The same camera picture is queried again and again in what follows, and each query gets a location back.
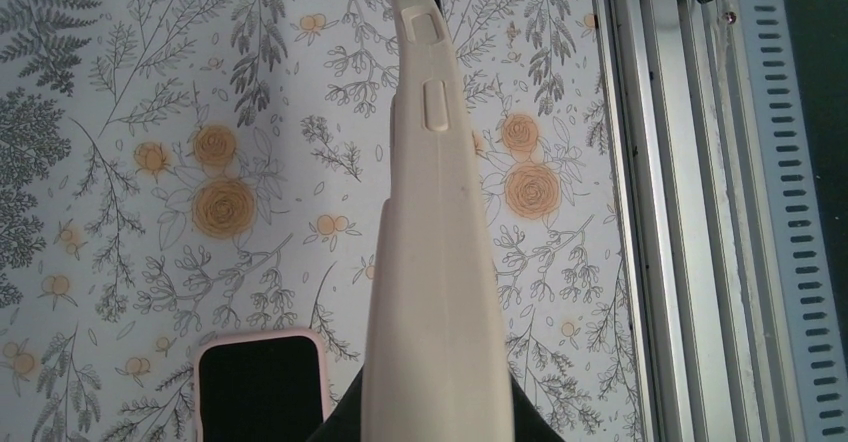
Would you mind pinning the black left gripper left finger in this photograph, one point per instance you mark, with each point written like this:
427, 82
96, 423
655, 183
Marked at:
344, 423

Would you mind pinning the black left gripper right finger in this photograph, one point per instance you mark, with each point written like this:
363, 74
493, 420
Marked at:
529, 425

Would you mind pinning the aluminium front rail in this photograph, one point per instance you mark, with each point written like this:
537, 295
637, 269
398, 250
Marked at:
688, 265

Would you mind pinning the perforated grey cable duct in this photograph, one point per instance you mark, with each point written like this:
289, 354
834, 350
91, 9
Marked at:
809, 303

